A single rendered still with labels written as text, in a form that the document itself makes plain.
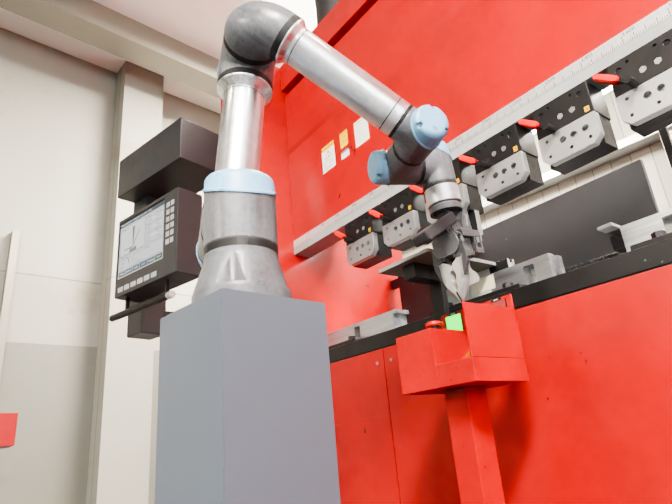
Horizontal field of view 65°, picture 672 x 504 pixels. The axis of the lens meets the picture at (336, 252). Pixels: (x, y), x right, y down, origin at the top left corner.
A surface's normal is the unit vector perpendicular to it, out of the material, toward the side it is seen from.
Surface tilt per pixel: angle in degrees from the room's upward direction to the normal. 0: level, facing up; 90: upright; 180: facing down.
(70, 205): 90
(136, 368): 90
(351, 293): 90
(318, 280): 90
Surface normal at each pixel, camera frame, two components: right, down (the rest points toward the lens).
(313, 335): 0.67, -0.31
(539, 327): -0.80, -0.14
